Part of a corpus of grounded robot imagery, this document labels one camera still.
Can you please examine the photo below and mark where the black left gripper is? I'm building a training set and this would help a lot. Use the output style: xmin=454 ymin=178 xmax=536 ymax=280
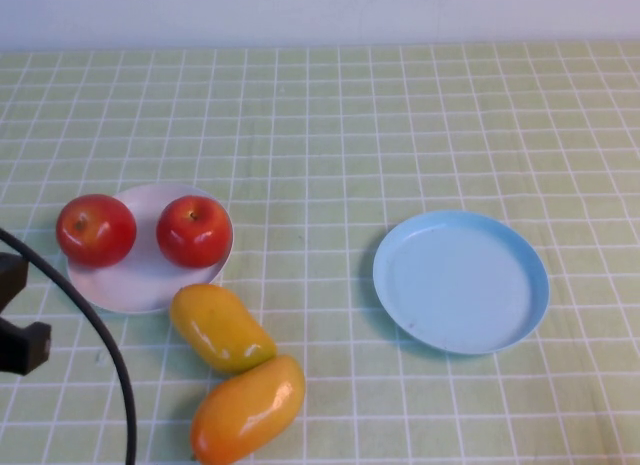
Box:
xmin=0 ymin=319 xmax=53 ymax=377

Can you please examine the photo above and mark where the red apple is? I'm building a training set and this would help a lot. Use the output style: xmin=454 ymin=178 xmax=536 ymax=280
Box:
xmin=55 ymin=193 xmax=138 ymax=269
xmin=155 ymin=194 xmax=234 ymax=269

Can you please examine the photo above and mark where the white round plastic plate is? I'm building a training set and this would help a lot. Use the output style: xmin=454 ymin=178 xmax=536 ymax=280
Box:
xmin=66 ymin=183 xmax=235 ymax=315

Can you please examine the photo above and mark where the orange yellow mango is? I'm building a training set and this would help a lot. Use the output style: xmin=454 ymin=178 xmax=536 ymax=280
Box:
xmin=190 ymin=354 xmax=307 ymax=465

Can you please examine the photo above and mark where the light blue round plate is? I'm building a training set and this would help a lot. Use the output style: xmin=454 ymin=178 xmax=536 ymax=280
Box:
xmin=372 ymin=209 xmax=551 ymax=357

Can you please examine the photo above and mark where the black left camera cable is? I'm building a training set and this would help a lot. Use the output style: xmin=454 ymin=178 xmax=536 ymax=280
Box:
xmin=0 ymin=227 xmax=139 ymax=465

